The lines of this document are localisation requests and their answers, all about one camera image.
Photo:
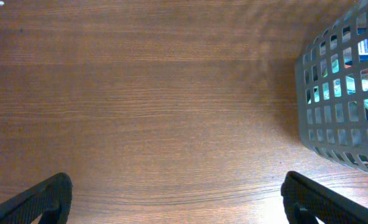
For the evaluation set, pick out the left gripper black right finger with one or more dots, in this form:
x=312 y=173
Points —
x=306 y=201

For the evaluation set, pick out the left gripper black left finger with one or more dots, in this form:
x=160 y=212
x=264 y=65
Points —
x=50 y=200

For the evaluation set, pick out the mint green wipes pack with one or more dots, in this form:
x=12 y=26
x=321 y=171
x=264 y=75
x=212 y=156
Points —
x=339 y=87

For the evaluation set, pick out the dark blue tissue pack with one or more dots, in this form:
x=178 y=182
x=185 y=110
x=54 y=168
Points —
x=362 y=48

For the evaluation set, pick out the grey plastic lattice basket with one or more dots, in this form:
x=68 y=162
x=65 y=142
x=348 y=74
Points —
x=345 y=143

